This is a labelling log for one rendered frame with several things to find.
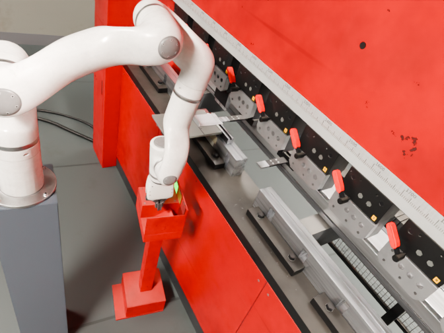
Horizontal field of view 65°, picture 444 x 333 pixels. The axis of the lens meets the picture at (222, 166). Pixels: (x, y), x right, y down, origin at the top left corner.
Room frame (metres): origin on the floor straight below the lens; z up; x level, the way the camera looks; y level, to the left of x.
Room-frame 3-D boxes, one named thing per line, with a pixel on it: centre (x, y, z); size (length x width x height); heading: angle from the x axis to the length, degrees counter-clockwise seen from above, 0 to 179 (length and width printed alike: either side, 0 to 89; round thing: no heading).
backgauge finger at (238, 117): (1.48, -0.02, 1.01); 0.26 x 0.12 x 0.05; 132
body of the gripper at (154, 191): (0.92, 0.20, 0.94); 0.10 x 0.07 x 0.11; 121
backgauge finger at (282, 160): (1.23, -0.24, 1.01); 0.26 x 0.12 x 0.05; 132
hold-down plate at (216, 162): (1.31, 0.11, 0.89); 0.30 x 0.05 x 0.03; 42
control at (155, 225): (0.98, 0.19, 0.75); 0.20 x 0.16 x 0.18; 31
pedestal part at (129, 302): (0.97, 0.22, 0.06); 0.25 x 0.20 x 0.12; 121
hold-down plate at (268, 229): (0.89, -0.27, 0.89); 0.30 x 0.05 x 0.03; 42
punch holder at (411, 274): (0.65, -0.56, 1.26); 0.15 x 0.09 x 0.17; 42
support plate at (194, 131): (1.28, 0.20, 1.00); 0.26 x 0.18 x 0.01; 132
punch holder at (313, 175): (0.95, -0.29, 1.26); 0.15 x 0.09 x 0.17; 42
